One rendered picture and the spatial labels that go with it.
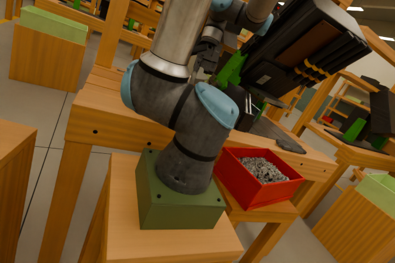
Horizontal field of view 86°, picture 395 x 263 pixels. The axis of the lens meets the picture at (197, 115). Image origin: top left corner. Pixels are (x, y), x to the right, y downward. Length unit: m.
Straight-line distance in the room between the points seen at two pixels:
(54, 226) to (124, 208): 0.68
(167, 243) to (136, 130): 0.45
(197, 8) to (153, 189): 0.38
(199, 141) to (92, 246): 0.57
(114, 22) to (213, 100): 0.99
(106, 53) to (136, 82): 0.90
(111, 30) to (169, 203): 1.05
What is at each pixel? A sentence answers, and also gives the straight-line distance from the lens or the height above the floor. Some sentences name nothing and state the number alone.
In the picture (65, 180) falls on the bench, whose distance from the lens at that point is 1.00.
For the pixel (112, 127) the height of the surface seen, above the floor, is 0.84.
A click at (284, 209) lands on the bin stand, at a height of 0.80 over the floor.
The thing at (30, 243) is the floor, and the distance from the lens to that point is 1.53.
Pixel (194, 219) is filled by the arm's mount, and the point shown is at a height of 0.88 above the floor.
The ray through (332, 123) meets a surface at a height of 0.30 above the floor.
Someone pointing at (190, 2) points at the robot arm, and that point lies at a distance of 0.43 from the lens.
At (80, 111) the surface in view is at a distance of 0.82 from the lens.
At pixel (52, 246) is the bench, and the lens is 1.30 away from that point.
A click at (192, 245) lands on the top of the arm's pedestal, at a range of 0.55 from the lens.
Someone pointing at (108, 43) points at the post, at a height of 1.02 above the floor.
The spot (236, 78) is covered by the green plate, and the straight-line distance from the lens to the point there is 1.15.
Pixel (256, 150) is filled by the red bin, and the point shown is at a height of 0.91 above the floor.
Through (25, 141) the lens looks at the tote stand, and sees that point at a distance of 0.82.
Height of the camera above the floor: 1.26
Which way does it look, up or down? 19 degrees down
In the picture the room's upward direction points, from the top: 25 degrees clockwise
